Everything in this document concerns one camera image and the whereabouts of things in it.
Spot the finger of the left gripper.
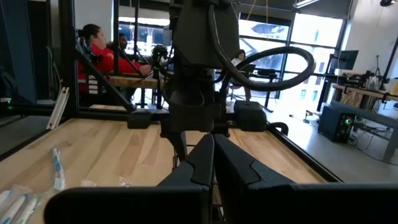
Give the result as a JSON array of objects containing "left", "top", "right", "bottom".
[
  {"left": 177, "top": 132, "right": 188, "bottom": 161},
  {"left": 166, "top": 132, "right": 183, "bottom": 162}
]

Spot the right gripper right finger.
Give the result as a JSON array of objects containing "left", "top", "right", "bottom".
[{"left": 214, "top": 133, "right": 398, "bottom": 224}]

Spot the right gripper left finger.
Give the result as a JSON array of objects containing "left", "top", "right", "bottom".
[{"left": 44, "top": 134, "right": 216, "bottom": 224}]

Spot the green white toothbrush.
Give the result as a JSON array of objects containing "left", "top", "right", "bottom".
[
  {"left": 80, "top": 178, "right": 98, "bottom": 188},
  {"left": 17, "top": 194, "right": 43, "bottom": 224}
]

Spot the blue white toothbrush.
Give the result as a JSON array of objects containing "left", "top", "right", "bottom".
[
  {"left": 49, "top": 145, "right": 67, "bottom": 192},
  {"left": 0, "top": 188, "right": 12, "bottom": 206},
  {"left": 0, "top": 192, "right": 30, "bottom": 224}
]

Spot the black office chair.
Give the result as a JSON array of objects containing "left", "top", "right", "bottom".
[{"left": 228, "top": 81, "right": 247, "bottom": 103}]

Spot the neighbouring wooden table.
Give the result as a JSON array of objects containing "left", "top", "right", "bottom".
[{"left": 108, "top": 75, "right": 167, "bottom": 90}]

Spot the person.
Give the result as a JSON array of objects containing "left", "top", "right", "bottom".
[
  {"left": 117, "top": 32, "right": 132, "bottom": 60},
  {"left": 76, "top": 23, "right": 153, "bottom": 94},
  {"left": 230, "top": 49, "right": 247, "bottom": 68}
]

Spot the black office desk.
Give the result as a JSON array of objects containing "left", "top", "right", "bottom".
[{"left": 241, "top": 63, "right": 280, "bottom": 113}]

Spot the black computer tower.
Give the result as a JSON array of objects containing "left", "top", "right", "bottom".
[{"left": 317, "top": 104, "right": 358, "bottom": 144}]

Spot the white aluminium profile bar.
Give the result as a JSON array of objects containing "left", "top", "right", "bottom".
[{"left": 45, "top": 86, "right": 70, "bottom": 131}]

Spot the grey metal bench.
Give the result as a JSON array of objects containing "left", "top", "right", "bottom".
[{"left": 329, "top": 100, "right": 398, "bottom": 162}]

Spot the wooden workbench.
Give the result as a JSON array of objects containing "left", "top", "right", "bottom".
[{"left": 331, "top": 73, "right": 398, "bottom": 108}]

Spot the ceiling light strip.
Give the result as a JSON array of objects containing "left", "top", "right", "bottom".
[{"left": 292, "top": 0, "right": 322, "bottom": 9}]

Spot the black monitor on stand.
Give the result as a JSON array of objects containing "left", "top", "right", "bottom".
[{"left": 336, "top": 49, "right": 360, "bottom": 71}]

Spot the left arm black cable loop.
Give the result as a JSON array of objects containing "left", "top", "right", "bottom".
[{"left": 207, "top": 2, "right": 317, "bottom": 93}]

